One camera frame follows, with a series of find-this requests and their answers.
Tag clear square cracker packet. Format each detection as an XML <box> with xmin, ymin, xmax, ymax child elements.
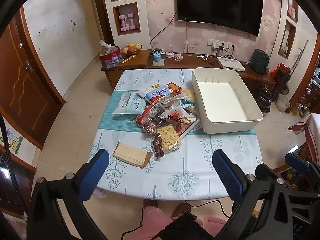
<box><xmin>180</xmin><ymin>88</ymin><xmax>196</xmax><ymax>102</ymax></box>

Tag small brown snack packet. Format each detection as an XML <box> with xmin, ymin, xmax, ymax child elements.
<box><xmin>152</xmin><ymin>132</ymin><xmax>166</xmax><ymax>161</ymax></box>

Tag blue orange biscuit pack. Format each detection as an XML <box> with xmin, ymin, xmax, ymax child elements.
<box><xmin>136</xmin><ymin>82</ymin><xmax>182</xmax><ymax>103</ymax></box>

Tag dark brown ceramic pot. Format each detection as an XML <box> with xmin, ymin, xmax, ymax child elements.
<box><xmin>257</xmin><ymin>85</ymin><xmax>274</xmax><ymax>114</ymax></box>

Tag person's pink-clad legs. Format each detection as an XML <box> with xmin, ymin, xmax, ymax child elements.
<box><xmin>120</xmin><ymin>204</ymin><xmax>228</xmax><ymax>240</ymax></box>

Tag thin black cable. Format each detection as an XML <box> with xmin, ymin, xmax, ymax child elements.
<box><xmin>121</xmin><ymin>199</ymin><xmax>232</xmax><ymax>240</ymax></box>

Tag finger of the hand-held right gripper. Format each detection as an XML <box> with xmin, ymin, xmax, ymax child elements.
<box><xmin>284</xmin><ymin>152</ymin><xmax>320</xmax><ymax>193</ymax></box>

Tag black wall television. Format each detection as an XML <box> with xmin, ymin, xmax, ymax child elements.
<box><xmin>176</xmin><ymin>0</ymin><xmax>264</xmax><ymax>37</ymax></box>

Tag white red snack bag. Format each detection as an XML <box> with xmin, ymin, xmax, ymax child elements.
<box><xmin>160</xmin><ymin>105</ymin><xmax>200</xmax><ymax>140</ymax></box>

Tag brown wooden door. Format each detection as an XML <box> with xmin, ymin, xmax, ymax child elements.
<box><xmin>0</xmin><ymin>12</ymin><xmax>63</xmax><ymax>150</ymax></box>

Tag wooden television cabinet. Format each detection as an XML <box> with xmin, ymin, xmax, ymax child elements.
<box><xmin>101</xmin><ymin>49</ymin><xmax>277</xmax><ymax>98</ymax></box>

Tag small white blue packet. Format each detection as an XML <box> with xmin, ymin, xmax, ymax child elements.
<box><xmin>182</xmin><ymin>99</ymin><xmax>198</xmax><ymax>117</ymax></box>

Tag white plastic storage bin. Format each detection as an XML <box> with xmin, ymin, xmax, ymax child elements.
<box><xmin>191</xmin><ymin>67</ymin><xmax>264</xmax><ymax>134</ymax></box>

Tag yellow oil bottles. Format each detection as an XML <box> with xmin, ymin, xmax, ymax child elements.
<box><xmin>291</xmin><ymin>100</ymin><xmax>313</xmax><ymax>119</ymax></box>

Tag clear puffed snack bag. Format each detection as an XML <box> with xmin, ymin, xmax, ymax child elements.
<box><xmin>155</xmin><ymin>124</ymin><xmax>182</xmax><ymax>155</ymax></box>

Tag red printed plastic bag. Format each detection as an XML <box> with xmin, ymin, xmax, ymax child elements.
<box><xmin>98</xmin><ymin>40</ymin><xmax>123</xmax><ymax>69</ymax></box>

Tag white wall outlet strip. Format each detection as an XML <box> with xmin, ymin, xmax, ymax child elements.
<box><xmin>207</xmin><ymin>39</ymin><xmax>237</xmax><ymax>49</ymax></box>

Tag giraffe wall sticker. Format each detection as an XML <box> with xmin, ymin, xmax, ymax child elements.
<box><xmin>0</xmin><ymin>125</ymin><xmax>24</xmax><ymax>155</ymax></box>

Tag black pouch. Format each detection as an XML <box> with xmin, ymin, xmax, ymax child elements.
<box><xmin>152</xmin><ymin>211</ymin><xmax>218</xmax><ymax>240</ymax></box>

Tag dark fruit bowl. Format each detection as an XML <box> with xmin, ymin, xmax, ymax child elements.
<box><xmin>121</xmin><ymin>45</ymin><xmax>143</xmax><ymax>56</ymax></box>

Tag black television cable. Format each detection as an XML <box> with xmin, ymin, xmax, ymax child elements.
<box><xmin>150</xmin><ymin>10</ymin><xmax>178</xmax><ymax>45</ymax></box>

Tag red cloth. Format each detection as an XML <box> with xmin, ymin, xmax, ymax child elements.
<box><xmin>287</xmin><ymin>121</ymin><xmax>307</xmax><ymax>133</ymax></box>

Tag dark green air fryer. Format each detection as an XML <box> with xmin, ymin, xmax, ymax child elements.
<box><xmin>250</xmin><ymin>49</ymin><xmax>270</xmax><ymax>75</ymax></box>

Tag tan cracker sleeve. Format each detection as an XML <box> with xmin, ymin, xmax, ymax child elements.
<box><xmin>112</xmin><ymin>141</ymin><xmax>153</xmax><ymax>169</ymax></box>

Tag table with leaf tablecloth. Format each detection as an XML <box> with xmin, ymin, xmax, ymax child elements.
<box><xmin>89</xmin><ymin>68</ymin><xmax>263</xmax><ymax>202</ymax></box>

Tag clear biscuit bag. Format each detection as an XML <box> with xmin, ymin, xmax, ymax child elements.
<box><xmin>154</xmin><ymin>95</ymin><xmax>184</xmax><ymax>110</ymax></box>

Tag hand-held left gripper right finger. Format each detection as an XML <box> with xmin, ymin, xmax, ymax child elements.
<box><xmin>212</xmin><ymin>149</ymin><xmax>294</xmax><ymax>240</ymax></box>

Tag red patterned tall vase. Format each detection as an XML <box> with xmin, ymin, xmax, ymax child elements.
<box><xmin>271</xmin><ymin>64</ymin><xmax>297</xmax><ymax>95</ymax></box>

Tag metal pole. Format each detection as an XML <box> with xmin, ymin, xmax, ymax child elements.
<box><xmin>290</xmin><ymin>40</ymin><xmax>307</xmax><ymax>75</ymax></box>

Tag red zip candy bag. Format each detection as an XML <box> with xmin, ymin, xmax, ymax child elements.
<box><xmin>136</xmin><ymin>102</ymin><xmax>165</xmax><ymax>137</ymax></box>

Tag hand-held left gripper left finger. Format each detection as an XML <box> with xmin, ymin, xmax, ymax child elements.
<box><xmin>26</xmin><ymin>149</ymin><xmax>110</xmax><ymax>240</ymax></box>

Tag white router box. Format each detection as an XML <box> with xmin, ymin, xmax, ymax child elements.
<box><xmin>216</xmin><ymin>57</ymin><xmax>246</xmax><ymax>72</ymax></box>

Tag light blue snack packet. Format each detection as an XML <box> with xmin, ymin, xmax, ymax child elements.
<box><xmin>112</xmin><ymin>92</ymin><xmax>147</xmax><ymax>116</ymax></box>

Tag white bucket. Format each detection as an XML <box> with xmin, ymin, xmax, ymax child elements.
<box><xmin>276</xmin><ymin>94</ymin><xmax>292</xmax><ymax>113</ymax></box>

